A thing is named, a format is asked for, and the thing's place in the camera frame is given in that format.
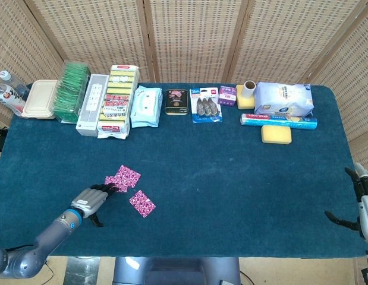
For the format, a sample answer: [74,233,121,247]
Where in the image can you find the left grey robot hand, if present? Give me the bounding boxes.
[70,183,121,228]

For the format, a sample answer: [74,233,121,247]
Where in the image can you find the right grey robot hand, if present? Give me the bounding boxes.
[325,162,368,240]

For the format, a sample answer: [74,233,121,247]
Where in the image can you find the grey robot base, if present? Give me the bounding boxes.
[114,256,241,285]

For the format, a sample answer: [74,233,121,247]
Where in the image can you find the shiny metal plate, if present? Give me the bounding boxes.
[65,256,101,285]

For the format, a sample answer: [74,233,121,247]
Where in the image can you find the long white cardboard box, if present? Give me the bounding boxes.
[75,74,110,137]

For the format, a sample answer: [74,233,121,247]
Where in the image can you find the yellow sponge multipack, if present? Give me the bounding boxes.
[96,64,140,140]

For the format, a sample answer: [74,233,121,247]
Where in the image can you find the clear box green tea bags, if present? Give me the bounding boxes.
[51,60,92,124]

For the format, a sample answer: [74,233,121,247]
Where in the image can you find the light blue wet wipes pack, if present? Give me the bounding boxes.
[130,85,163,128]

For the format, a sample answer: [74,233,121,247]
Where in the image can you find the beige lidded food container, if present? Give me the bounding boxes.
[21,79,59,119]

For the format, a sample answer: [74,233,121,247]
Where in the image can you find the oblong yellow sponge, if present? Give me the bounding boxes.
[260,124,292,145]

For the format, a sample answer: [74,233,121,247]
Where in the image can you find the blue food wrap roll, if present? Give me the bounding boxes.
[240,113,318,131]

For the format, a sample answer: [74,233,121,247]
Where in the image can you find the teal table cloth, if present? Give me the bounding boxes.
[0,82,368,259]

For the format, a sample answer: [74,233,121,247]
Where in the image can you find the white bottle red label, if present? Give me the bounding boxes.
[0,79,26,116]

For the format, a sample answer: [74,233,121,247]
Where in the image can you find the black gold meat can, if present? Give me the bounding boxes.
[164,88,190,116]

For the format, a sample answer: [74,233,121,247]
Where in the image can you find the large white tissue pack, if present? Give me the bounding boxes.
[254,81,316,118]

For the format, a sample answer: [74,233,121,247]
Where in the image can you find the clear bottle white cap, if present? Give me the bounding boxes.
[0,70,30,100]

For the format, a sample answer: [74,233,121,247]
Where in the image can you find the blue blister pack of hooks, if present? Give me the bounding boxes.
[189,87,224,124]

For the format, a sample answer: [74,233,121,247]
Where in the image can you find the square yellow sponge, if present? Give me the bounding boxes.
[235,84,256,110]

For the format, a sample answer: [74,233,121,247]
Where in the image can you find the white paper roll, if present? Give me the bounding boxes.
[244,80,257,98]

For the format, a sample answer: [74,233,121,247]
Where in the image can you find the small purple box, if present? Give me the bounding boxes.
[218,85,238,106]

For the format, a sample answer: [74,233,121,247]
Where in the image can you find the wicker folding screen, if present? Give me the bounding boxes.
[0,0,368,285]

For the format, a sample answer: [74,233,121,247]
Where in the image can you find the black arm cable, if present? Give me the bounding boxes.
[4,243,36,252]

